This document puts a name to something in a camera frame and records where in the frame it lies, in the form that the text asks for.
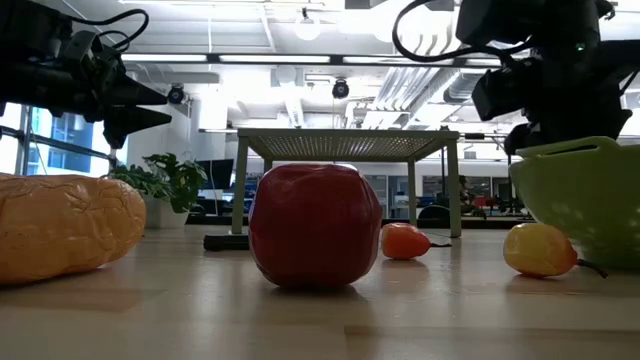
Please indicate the small black monitor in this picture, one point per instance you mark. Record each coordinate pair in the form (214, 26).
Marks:
(217, 172)

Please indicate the white plant pot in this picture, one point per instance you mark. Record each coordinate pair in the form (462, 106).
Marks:
(160, 215)

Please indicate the green leafy plant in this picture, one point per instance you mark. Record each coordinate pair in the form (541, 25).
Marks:
(175, 180)

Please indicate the green colander bowl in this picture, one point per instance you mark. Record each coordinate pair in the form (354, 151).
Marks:
(575, 200)

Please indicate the black window frame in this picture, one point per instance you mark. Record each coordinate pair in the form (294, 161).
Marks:
(25, 140)

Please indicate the black office chair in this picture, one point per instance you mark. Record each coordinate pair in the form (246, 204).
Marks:
(432, 214)

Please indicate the yellow pear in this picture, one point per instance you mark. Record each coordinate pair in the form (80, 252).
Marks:
(537, 250)

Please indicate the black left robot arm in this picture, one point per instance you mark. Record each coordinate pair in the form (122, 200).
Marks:
(30, 75)

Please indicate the white globe ceiling lamp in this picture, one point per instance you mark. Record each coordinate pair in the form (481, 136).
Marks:
(307, 29)

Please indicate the black ceiling spotlight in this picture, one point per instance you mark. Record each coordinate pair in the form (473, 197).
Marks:
(176, 94)
(340, 89)

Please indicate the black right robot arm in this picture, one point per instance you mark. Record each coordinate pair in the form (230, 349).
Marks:
(620, 60)

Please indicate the black bar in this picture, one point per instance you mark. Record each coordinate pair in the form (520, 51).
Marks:
(225, 242)

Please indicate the orange bread loaf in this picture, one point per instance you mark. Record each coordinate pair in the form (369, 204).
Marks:
(65, 225)

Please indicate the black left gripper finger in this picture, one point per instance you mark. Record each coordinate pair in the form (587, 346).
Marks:
(135, 92)
(130, 122)

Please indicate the long ceiling light bar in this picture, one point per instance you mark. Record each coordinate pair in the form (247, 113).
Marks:
(275, 58)

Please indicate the small orange-red fruit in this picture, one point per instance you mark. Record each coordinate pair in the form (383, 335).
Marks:
(402, 241)

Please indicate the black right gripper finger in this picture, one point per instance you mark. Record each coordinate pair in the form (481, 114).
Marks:
(517, 140)
(505, 90)

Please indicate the pale green perforated shelf stand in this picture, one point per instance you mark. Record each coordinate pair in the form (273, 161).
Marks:
(345, 145)

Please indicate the red apple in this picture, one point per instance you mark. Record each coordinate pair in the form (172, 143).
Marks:
(315, 225)

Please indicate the person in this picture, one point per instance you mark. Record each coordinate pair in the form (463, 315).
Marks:
(465, 195)

